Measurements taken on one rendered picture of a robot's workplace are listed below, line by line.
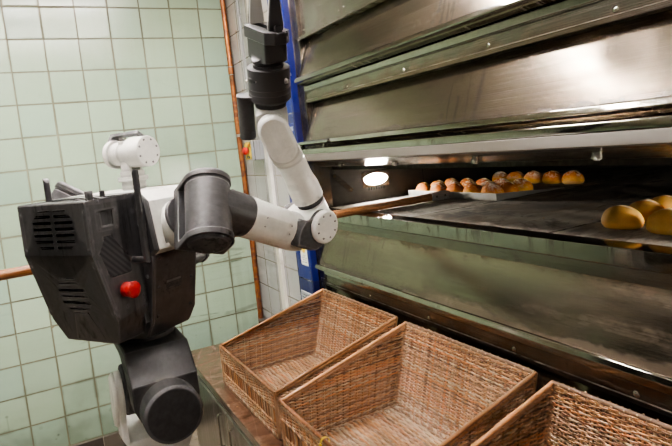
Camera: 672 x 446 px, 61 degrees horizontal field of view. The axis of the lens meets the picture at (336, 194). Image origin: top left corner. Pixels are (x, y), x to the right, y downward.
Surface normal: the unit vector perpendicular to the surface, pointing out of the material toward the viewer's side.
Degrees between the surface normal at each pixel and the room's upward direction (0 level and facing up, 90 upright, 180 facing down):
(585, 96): 70
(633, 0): 90
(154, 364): 45
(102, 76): 90
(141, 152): 90
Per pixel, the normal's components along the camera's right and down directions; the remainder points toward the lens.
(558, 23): -0.88, 0.14
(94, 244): 0.88, -0.05
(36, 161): 0.46, 0.04
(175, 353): 0.26, -0.68
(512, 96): -0.86, -0.21
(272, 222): 0.70, 0.12
